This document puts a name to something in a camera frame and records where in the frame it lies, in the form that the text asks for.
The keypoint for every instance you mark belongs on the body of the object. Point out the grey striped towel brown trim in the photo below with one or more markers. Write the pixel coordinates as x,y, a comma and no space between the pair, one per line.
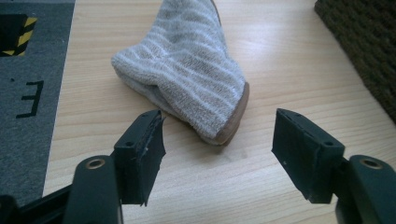
186,77

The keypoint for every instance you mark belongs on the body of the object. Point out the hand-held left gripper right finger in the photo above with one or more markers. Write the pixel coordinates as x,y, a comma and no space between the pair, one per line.
305,155

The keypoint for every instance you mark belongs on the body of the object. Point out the black stand base striped edge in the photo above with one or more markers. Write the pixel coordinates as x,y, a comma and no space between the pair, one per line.
9,34

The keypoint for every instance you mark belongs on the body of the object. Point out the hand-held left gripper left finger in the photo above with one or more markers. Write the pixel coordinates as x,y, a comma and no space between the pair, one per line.
137,161

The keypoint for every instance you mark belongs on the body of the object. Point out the brown woven basket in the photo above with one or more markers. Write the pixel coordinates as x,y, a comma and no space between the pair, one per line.
367,40

